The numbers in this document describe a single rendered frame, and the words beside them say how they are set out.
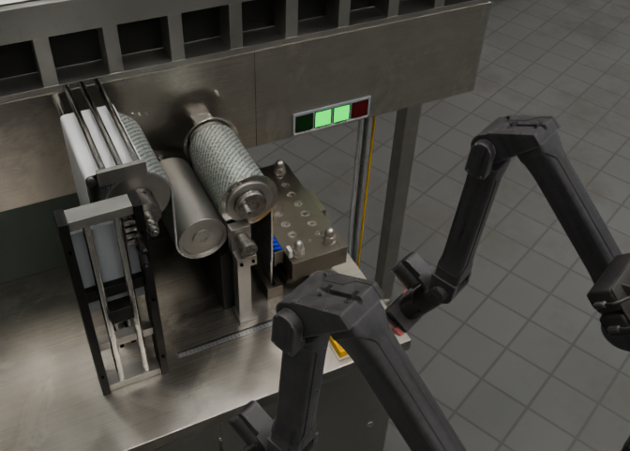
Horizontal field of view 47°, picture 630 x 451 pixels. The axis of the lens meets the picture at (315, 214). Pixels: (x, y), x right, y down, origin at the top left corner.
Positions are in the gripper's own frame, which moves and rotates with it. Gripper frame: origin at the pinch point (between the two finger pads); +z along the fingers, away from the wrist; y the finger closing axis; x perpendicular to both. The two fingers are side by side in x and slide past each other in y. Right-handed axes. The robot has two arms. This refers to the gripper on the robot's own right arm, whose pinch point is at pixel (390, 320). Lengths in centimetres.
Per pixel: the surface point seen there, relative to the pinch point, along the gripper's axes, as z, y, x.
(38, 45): -4, 27, -97
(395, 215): 71, -84, -18
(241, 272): 15.6, 13.7, -32.0
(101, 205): -13, 43, -56
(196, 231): 8, 20, -45
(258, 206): 0.4, 7.4, -40.5
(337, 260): 17.2, -11.6, -19.0
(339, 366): 16.2, 9.3, 1.2
